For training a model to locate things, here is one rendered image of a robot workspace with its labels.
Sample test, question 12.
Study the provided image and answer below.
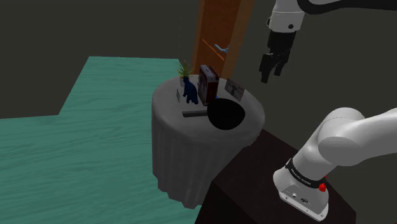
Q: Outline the brown wooden door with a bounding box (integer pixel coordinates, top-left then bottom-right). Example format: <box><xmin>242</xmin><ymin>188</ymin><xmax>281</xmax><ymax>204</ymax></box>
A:
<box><xmin>191</xmin><ymin>0</ymin><xmax>256</xmax><ymax>80</ymax></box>

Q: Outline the small potted green plant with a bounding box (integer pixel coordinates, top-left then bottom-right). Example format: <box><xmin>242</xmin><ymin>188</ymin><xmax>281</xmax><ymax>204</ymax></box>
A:
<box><xmin>176</xmin><ymin>60</ymin><xmax>193</xmax><ymax>88</ymax></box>

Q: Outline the dark robot stand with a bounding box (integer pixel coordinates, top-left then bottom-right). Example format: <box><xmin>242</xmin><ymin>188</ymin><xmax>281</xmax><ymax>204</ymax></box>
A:
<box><xmin>194</xmin><ymin>128</ymin><xmax>357</xmax><ymax>224</ymax></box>

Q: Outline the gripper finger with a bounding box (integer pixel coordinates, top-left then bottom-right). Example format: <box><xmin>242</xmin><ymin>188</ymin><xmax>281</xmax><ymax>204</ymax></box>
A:
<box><xmin>274</xmin><ymin>55</ymin><xmax>291</xmax><ymax>77</ymax></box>
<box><xmin>259</xmin><ymin>53</ymin><xmax>275</xmax><ymax>84</ymax></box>

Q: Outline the grey picture frame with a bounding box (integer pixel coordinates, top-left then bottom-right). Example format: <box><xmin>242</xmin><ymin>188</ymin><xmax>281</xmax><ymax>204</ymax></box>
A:
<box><xmin>224</xmin><ymin>77</ymin><xmax>246</xmax><ymax>102</ymax></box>

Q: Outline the dark red box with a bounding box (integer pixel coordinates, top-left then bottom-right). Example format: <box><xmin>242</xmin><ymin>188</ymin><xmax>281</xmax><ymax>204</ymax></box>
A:
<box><xmin>197</xmin><ymin>64</ymin><xmax>220</xmax><ymax>107</ymax></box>

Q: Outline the dark blue animal figure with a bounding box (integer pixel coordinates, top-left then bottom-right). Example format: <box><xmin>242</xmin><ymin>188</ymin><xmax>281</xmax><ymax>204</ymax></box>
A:
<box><xmin>182</xmin><ymin>76</ymin><xmax>199</xmax><ymax>105</ymax></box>

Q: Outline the round grey draped table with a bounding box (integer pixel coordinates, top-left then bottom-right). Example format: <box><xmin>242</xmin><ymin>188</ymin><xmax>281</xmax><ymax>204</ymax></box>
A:
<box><xmin>151</xmin><ymin>74</ymin><xmax>266</xmax><ymax>209</ymax></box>

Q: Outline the black frying pan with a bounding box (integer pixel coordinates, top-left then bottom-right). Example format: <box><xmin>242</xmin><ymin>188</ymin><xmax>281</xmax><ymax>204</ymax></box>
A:
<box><xmin>181</xmin><ymin>98</ymin><xmax>246</xmax><ymax>131</ymax></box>

